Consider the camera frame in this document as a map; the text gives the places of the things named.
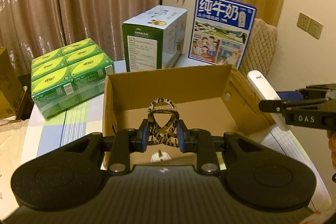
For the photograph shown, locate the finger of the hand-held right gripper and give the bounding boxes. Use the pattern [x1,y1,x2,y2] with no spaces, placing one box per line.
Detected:
[278,84,336,101]
[259,98,336,113]

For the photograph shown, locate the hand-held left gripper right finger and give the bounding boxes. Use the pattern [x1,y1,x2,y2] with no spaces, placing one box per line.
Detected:
[176,122,263,176]

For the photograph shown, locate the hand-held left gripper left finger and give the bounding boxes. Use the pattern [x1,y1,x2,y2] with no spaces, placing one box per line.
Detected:
[62,119,149,176]

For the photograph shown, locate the leopard print hair clip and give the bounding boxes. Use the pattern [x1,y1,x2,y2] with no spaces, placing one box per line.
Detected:
[147,97,184,149]

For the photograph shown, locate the white rectangular device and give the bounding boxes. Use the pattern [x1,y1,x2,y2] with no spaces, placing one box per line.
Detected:
[247,70,292,131]

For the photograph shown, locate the white plug adapter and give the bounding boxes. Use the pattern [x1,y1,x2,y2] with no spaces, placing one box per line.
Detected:
[150,150,172,163]

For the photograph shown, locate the person's right hand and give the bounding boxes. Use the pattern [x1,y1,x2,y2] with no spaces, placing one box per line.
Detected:
[326,131,336,184]

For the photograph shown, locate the beige quilted chair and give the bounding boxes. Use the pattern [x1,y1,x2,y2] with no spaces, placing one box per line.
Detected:
[240,18,279,78]

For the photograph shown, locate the green and white carton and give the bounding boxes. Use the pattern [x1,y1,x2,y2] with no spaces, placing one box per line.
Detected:
[122,5,188,73]

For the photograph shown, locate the blue milk carton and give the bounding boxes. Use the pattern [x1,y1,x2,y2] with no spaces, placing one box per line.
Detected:
[188,0,257,70]

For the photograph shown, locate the green tissue multipack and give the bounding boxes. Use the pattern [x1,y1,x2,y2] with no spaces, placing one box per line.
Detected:
[31,38,115,121]

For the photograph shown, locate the beige patterned cloth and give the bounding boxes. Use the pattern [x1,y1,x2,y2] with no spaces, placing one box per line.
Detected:
[0,119,30,214]

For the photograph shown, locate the brown cardboard storage box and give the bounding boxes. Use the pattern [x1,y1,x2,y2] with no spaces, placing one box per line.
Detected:
[0,48,26,119]

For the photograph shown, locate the beige curtain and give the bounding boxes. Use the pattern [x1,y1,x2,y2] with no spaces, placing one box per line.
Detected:
[0,0,164,75]

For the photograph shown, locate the beige wall socket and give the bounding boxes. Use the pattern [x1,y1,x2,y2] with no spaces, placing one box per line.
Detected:
[308,18,323,40]
[297,13,312,31]

